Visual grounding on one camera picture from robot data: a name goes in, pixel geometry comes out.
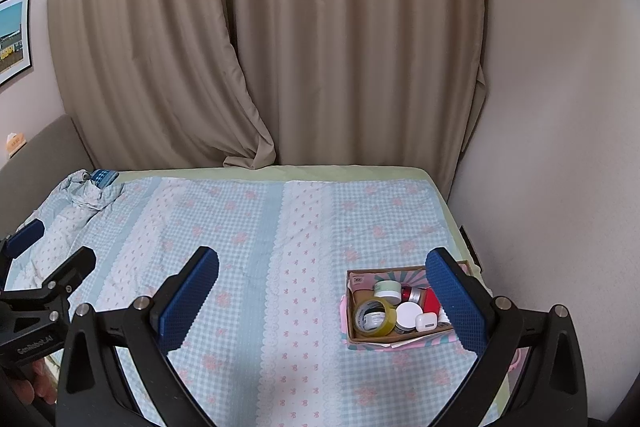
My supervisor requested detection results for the printed cardboard box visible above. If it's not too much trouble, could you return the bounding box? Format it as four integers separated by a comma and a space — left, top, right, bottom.
345, 259, 474, 351

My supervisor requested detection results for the beige curtain with bulging hem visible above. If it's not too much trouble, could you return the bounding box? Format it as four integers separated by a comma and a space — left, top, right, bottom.
46, 0, 277, 170

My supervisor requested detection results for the framed wall picture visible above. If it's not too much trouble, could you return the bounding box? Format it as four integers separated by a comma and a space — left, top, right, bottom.
0, 0, 34, 88

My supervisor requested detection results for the yellow tape roll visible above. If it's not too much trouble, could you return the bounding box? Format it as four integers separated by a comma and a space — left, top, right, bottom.
354, 298, 399, 338

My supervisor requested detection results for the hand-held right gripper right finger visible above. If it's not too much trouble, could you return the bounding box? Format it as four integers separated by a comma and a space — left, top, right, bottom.
426, 248, 589, 427

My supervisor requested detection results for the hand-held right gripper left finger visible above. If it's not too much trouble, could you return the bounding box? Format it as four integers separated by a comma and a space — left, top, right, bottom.
55, 247, 220, 427

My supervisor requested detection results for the person's left hand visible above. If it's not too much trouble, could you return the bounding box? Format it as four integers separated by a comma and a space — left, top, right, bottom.
12, 359, 57, 408

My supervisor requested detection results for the light green bed sheet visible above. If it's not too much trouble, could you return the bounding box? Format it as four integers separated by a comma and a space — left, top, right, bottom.
116, 164, 512, 409

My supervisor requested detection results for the blue checked blanket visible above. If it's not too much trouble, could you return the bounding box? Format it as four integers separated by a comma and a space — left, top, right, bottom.
9, 170, 502, 427

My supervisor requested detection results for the white-lid jar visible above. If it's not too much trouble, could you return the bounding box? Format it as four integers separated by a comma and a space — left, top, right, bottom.
396, 301, 424, 333

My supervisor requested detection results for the straight beige curtain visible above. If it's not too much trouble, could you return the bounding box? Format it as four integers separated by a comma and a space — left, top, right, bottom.
220, 0, 489, 204

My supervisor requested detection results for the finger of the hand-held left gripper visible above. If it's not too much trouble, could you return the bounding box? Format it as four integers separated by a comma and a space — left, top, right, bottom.
30, 246, 97, 308
0, 218, 47, 289

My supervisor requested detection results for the pale green jar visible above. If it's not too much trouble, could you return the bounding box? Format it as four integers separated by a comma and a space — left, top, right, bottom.
373, 280, 403, 302

